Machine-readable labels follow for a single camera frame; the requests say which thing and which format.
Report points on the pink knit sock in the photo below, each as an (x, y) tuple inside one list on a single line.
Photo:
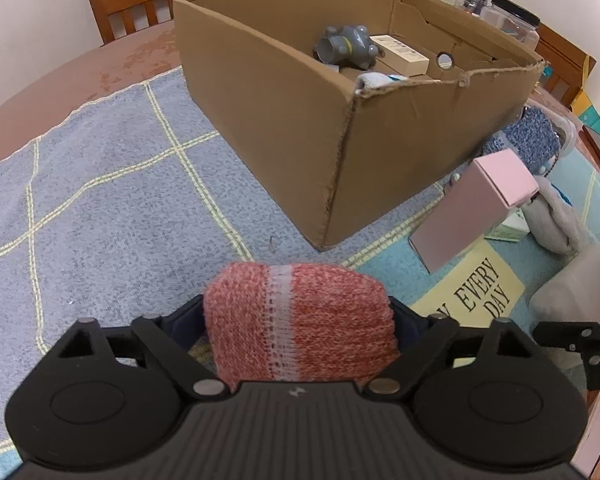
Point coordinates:
[(320, 320)]

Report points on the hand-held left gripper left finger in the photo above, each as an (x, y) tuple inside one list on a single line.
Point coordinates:
[(185, 325)]

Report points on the green tissue pack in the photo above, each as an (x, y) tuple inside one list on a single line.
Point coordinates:
[(512, 227)]

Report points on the blue and teal checked mat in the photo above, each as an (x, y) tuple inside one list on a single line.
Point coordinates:
[(105, 200)]

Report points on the blue knit sock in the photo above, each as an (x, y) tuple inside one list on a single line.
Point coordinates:
[(527, 137)]

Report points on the grey rubber animal toy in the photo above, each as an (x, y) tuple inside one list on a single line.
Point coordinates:
[(350, 45)]

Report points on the brown cardboard box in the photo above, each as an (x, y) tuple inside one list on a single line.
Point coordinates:
[(260, 125)]

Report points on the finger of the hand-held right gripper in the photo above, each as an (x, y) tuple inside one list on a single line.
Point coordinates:
[(595, 350)]

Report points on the pink carton box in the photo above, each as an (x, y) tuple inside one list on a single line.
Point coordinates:
[(465, 215)]

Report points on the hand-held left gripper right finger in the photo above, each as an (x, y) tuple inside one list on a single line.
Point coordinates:
[(410, 330)]

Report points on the large clear jar black lid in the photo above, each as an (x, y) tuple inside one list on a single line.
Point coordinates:
[(510, 22)]

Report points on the white sock with blue band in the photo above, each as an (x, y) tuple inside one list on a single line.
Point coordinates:
[(375, 80), (555, 220)]

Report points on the beige carton box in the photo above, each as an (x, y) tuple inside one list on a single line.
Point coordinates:
[(400, 52)]

